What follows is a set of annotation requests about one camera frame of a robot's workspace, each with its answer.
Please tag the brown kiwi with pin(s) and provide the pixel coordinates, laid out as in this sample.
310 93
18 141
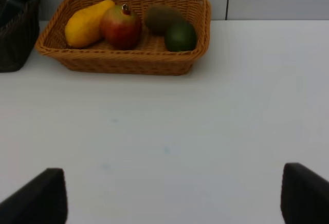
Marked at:
158 18

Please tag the green lime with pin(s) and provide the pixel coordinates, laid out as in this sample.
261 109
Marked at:
180 36

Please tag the yellow mango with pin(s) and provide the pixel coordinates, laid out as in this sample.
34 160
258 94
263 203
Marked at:
82 29

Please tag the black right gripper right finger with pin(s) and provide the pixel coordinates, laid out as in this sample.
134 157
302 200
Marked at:
304 195

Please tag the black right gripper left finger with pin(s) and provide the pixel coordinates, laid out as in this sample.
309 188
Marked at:
41 200

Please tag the orange wicker basket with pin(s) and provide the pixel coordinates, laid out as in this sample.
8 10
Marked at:
150 56

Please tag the dark brown wicker basket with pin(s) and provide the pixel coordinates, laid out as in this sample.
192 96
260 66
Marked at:
19 36

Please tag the red green pomegranate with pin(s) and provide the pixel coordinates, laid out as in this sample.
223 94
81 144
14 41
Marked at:
121 27

